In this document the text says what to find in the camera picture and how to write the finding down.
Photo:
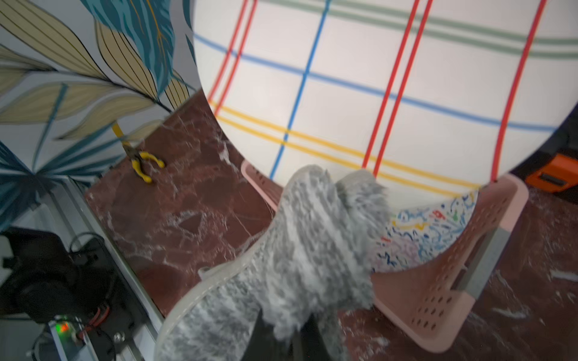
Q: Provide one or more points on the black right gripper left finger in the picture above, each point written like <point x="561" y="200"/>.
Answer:
<point x="263" y="346"/>

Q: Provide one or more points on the black plastic tool case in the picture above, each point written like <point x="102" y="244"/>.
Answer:
<point x="553" y="167"/>

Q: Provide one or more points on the pink perforated plastic basket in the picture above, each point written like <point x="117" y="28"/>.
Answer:
<point x="430" y="303"/>

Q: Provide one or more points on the white plate with colourful squiggles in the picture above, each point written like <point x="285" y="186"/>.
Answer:
<point x="416" y="236"/>

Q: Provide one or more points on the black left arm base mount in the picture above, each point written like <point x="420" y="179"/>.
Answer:
<point x="41" y="278"/>

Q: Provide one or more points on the grey striped microfibre cloth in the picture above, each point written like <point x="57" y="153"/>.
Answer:
<point x="312" y="260"/>

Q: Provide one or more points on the yellow handled pliers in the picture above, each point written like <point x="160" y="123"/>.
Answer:
<point x="135" y="156"/>

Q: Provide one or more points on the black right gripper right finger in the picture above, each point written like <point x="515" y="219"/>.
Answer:
<point x="312" y="345"/>

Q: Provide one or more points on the white plate with coloured stripes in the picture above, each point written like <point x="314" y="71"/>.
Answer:
<point x="435" y="98"/>

